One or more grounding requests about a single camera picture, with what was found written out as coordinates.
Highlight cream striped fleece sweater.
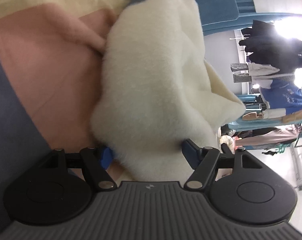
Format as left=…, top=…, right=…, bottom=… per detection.
left=91, top=0, right=245, bottom=183

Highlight blue curtain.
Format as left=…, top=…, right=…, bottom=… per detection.
left=236, top=0, right=302, bottom=26

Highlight blue upholstered chair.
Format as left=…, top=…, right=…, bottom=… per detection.
left=186, top=0, right=241, bottom=37

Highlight beige hanging trousers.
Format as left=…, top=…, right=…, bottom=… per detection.
left=235, top=128, right=299, bottom=146

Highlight patchwork quilt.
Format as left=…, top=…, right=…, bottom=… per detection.
left=0, top=0, right=139, bottom=230

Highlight blue hanging jersey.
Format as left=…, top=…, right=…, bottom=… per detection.
left=259, top=79, right=302, bottom=119

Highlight black hanging jacket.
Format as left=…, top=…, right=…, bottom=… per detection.
left=239, top=20, right=302, bottom=74

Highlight striped hanging cloth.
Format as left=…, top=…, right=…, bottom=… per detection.
left=230, top=63, right=252, bottom=83

